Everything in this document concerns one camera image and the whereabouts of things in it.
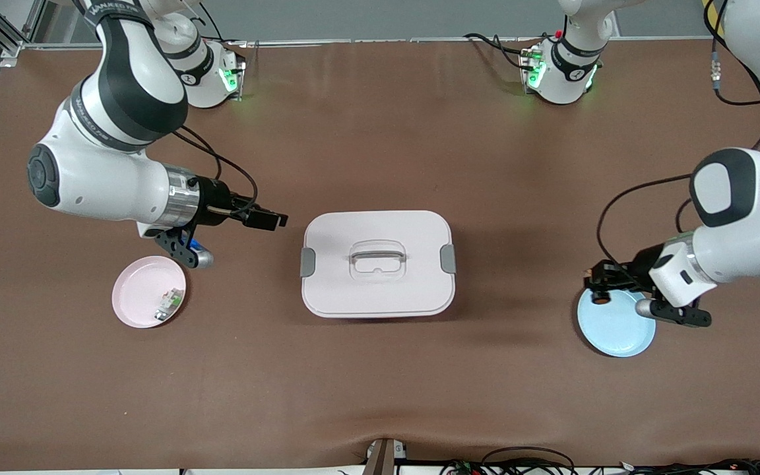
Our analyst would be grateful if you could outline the white lidded storage box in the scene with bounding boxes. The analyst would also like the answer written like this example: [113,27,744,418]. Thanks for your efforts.
[300,210,457,319]

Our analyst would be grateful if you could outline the light blue round plate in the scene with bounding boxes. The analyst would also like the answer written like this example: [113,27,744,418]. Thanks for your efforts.
[577,284,656,358]

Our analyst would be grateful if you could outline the pink round plate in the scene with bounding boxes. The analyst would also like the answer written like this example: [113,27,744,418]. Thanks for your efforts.
[111,255,187,329]

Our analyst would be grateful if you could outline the brown table mat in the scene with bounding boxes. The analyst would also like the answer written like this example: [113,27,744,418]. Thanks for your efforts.
[0,36,760,472]

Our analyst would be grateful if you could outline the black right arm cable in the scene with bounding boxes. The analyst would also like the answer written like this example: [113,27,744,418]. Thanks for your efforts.
[171,124,260,213]

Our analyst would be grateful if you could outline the small green white switch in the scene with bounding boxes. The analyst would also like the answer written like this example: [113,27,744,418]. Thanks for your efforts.
[154,288,186,323]

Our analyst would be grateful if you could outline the black looped cable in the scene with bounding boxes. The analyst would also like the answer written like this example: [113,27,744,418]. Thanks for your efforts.
[481,446,577,475]

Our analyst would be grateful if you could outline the black cable bundle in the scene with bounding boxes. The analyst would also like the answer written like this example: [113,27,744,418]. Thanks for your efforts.
[439,457,760,475]

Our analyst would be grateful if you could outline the black base power cable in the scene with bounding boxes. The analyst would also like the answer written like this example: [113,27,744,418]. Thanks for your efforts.
[463,32,540,71]

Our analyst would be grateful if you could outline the brown table edge bracket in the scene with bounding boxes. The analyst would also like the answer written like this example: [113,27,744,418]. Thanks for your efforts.
[364,437,408,475]

